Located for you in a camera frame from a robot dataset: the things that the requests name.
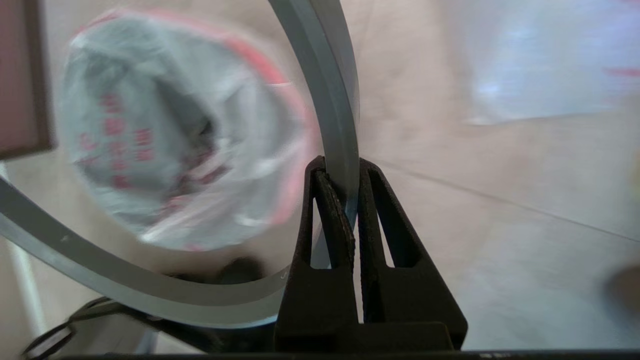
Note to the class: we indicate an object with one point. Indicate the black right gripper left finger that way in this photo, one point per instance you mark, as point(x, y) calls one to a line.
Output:
point(320, 305)

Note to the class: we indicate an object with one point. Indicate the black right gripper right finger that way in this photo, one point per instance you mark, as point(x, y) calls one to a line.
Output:
point(410, 310)

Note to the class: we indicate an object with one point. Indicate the white plastic bag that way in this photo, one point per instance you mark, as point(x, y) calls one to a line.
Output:
point(165, 135)

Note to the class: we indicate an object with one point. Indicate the used trash bag red print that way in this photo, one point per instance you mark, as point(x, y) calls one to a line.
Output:
point(550, 60)

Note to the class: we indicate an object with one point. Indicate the black rounded robot chassis part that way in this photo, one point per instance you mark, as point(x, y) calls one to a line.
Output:
point(125, 320)

